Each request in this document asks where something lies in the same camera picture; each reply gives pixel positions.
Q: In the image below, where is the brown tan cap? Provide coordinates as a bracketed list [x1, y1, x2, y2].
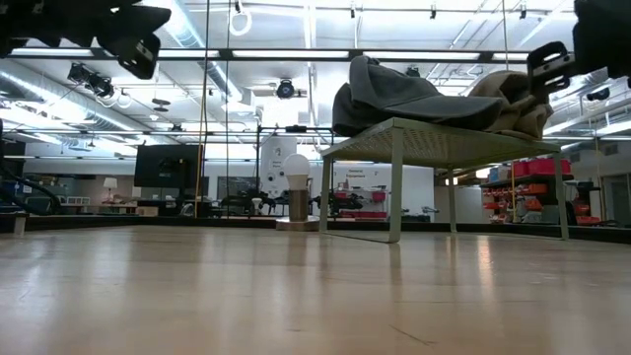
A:
[485, 93, 555, 142]

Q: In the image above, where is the white bulb lamp wooden base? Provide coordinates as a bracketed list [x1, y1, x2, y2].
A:
[274, 152, 322, 233]

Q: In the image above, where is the black monitor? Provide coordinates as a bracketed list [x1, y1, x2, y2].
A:
[133, 143, 204, 189]

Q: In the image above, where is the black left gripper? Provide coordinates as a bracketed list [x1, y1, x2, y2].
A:
[0, 0, 173, 80]

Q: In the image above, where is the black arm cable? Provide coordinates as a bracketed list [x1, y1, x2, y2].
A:
[0, 165, 63, 214]

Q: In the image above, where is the black aluminium rig frame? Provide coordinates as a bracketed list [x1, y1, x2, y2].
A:
[0, 46, 631, 246]

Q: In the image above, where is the black ceiling spotlight cluster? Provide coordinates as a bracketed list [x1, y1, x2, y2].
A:
[67, 62, 115, 99]

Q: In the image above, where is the black hanging cable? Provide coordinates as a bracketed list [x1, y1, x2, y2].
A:
[224, 0, 232, 218]

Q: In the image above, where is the white hanging ring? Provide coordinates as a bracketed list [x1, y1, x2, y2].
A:
[229, 9, 253, 38]

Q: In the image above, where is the red bin wall rack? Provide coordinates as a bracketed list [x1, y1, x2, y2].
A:
[334, 189, 389, 221]

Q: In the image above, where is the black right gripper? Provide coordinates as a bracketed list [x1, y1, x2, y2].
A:
[526, 0, 631, 95]

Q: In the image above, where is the round black ceiling camera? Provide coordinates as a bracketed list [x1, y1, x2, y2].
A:
[275, 78, 296, 100]

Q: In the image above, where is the red bin storage rack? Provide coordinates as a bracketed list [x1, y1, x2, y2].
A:
[482, 157, 576, 226]

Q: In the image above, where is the green perforated metal shelf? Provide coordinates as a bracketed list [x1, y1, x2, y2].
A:
[318, 116, 571, 245]

